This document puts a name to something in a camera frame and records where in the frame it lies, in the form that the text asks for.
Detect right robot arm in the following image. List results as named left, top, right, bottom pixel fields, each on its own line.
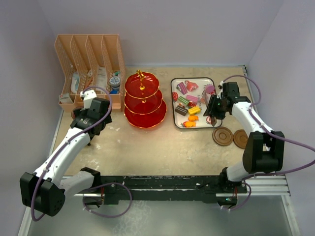
left=204, top=82, right=284, bottom=192

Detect brown round coaster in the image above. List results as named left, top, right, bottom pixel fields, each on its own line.
left=212, top=127, right=233, bottom=146
left=233, top=129, right=248, bottom=149

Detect right brown round coaster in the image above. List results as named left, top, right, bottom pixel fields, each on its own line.
left=233, top=129, right=248, bottom=149

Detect purple striped cake slice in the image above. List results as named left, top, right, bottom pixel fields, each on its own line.
left=176, top=82, right=188, bottom=95

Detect lower orange fish pastry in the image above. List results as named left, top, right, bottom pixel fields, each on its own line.
left=183, top=121, right=196, bottom=128

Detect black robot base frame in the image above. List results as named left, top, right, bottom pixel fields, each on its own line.
left=82, top=167, right=247, bottom=206

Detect pink mug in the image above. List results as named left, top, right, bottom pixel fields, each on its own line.
left=71, top=106, right=84, bottom=119

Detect orange fish pastry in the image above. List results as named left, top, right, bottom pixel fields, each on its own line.
left=188, top=115, right=199, bottom=122
left=183, top=121, right=196, bottom=128

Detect small carton box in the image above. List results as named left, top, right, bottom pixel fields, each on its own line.
left=59, top=93, right=73, bottom=104

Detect left brown round coaster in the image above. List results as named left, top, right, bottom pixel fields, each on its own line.
left=212, top=127, right=233, bottom=146

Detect white strawberry enamel tray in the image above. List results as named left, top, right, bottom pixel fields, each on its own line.
left=171, top=77, right=222, bottom=129

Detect chocolate cake slice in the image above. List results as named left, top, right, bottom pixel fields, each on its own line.
left=174, top=105, right=188, bottom=116

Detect white blue tube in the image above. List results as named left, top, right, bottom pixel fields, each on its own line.
left=71, top=71, right=80, bottom=93

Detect pink striped cake slice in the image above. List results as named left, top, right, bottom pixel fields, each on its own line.
left=186, top=95, right=198, bottom=103

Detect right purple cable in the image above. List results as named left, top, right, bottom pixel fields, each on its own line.
left=221, top=75, right=315, bottom=177

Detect peach desk file organizer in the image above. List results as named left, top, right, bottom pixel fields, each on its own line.
left=55, top=34, right=126, bottom=113

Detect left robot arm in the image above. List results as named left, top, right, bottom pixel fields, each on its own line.
left=19, top=97, right=112, bottom=221

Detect purple cable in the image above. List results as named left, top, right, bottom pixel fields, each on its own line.
left=31, top=86, right=113, bottom=222
left=221, top=75, right=315, bottom=177

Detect pink heart cake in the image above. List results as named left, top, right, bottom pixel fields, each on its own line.
left=185, top=81, right=198, bottom=92

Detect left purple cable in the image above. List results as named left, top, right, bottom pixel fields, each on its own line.
left=31, top=86, right=113, bottom=222

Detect red three-tier cake stand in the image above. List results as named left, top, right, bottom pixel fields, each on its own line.
left=124, top=70, right=167, bottom=129

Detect metal serving tongs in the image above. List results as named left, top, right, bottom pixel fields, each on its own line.
left=200, top=86, right=218, bottom=128

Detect upper orange fish pastry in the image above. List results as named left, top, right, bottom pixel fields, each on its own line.
left=188, top=115, right=199, bottom=122

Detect green striped cake slice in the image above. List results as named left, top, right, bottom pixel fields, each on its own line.
left=178, top=96, right=189, bottom=108

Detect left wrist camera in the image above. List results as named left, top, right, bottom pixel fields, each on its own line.
left=80, top=89, right=97, bottom=109

